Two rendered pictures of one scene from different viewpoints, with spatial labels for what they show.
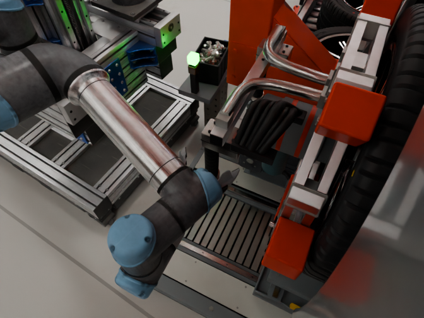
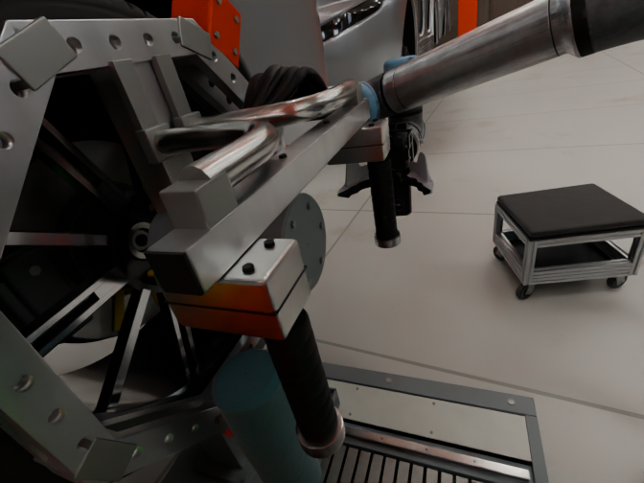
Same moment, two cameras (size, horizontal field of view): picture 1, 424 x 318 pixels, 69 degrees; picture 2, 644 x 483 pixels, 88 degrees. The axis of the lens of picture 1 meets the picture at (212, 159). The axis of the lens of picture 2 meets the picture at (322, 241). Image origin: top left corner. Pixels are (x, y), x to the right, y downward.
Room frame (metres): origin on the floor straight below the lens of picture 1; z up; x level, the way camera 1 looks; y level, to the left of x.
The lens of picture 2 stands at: (0.94, -0.11, 1.06)
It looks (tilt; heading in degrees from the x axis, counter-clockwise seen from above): 30 degrees down; 180
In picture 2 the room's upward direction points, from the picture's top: 13 degrees counter-clockwise
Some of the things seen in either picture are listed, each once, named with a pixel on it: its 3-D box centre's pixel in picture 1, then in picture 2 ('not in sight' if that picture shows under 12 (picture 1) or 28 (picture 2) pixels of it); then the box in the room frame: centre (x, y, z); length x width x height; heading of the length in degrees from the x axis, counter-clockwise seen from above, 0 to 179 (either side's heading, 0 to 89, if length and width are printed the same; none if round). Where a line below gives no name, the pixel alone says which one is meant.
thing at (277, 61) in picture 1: (305, 41); (158, 120); (0.64, -0.22, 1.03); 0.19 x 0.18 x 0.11; 64
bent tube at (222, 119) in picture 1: (277, 94); (269, 82); (0.46, -0.13, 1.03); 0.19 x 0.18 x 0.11; 64
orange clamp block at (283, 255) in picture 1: (287, 247); not in sight; (0.21, -0.15, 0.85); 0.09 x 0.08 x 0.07; 154
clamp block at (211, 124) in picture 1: (223, 138); (356, 141); (0.44, -0.03, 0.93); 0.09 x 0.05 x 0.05; 64
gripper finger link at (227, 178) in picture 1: (225, 176); (353, 174); (0.38, -0.03, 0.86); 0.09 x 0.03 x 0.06; 118
